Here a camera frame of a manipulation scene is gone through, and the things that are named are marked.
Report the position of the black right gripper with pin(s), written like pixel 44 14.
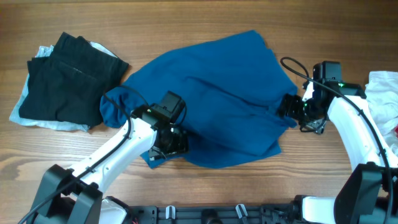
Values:
pixel 289 106

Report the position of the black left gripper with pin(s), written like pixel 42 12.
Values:
pixel 173 144

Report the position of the blue polo shirt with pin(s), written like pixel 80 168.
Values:
pixel 232 88

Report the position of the red and white garment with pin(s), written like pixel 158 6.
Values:
pixel 381 92

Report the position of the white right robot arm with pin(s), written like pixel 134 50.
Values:
pixel 370 193

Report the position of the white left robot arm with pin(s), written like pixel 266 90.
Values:
pixel 75 194

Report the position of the black folded shorts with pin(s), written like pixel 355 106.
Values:
pixel 69 83

